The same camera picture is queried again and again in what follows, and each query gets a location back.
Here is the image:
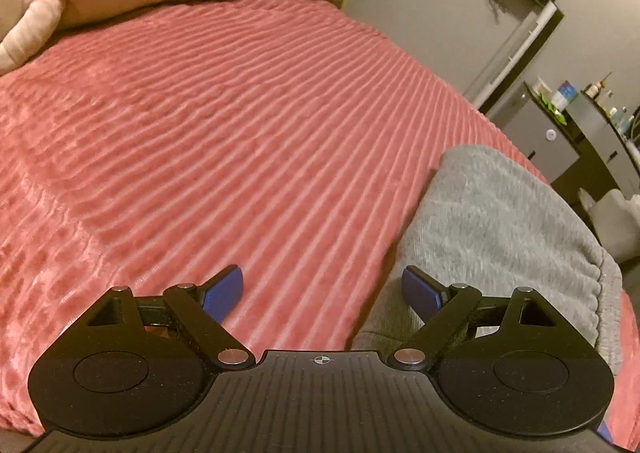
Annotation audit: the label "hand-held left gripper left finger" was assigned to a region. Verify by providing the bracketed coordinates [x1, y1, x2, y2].
[77, 264, 256, 371]

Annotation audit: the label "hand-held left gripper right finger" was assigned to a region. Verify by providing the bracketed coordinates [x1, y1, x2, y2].
[390, 264, 573, 371]

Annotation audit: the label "grey pants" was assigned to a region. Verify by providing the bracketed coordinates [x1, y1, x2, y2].
[350, 144, 623, 376]

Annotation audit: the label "pink ribbed blanket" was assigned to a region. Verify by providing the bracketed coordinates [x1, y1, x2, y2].
[0, 0, 640, 451]

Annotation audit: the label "grey bedside cabinet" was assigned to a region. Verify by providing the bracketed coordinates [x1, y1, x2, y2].
[487, 82, 583, 184]

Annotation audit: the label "grey upholstered chair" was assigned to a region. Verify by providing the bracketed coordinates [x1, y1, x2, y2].
[579, 187, 640, 266]

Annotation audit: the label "green packet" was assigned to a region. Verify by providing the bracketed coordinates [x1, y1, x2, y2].
[542, 96, 568, 124]

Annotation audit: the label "grey vanity desk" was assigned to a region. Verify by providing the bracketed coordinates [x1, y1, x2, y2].
[570, 98, 640, 199]

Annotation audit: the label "blue and white box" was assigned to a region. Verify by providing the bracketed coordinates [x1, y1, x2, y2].
[557, 80, 578, 109]

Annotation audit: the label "brown bottle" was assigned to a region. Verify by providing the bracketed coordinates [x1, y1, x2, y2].
[585, 76, 613, 99]

